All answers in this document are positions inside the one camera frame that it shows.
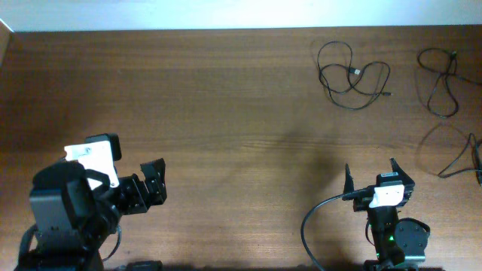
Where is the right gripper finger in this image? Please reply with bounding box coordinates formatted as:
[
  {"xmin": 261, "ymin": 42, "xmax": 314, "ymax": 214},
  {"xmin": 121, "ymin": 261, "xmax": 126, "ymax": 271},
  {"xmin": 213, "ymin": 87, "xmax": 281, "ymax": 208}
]
[
  {"xmin": 390, "ymin": 158, "xmax": 415, "ymax": 188},
  {"xmin": 343, "ymin": 164, "xmax": 355, "ymax": 194}
]

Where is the black usb cable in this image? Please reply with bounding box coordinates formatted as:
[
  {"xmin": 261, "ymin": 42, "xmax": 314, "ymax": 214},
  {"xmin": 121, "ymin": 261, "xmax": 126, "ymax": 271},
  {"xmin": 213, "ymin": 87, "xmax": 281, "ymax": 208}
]
[
  {"xmin": 316, "ymin": 40, "xmax": 393, "ymax": 111},
  {"xmin": 416, "ymin": 47, "xmax": 482, "ymax": 119}
]

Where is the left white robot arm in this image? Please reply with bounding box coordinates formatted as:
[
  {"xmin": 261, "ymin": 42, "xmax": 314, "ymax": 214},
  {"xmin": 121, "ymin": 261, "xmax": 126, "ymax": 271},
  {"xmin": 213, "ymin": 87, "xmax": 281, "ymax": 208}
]
[{"xmin": 16, "ymin": 159, "xmax": 166, "ymax": 270}]

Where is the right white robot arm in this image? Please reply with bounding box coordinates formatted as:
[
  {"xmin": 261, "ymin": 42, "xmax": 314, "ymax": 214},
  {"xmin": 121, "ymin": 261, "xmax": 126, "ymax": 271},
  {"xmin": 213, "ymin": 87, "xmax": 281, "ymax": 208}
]
[{"xmin": 342, "ymin": 158, "xmax": 430, "ymax": 270}]

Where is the right camera black cable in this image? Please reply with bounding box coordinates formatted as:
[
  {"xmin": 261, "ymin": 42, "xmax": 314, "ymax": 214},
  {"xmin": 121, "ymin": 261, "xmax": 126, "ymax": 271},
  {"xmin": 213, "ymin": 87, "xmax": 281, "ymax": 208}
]
[{"xmin": 300, "ymin": 187, "xmax": 374, "ymax": 271}]

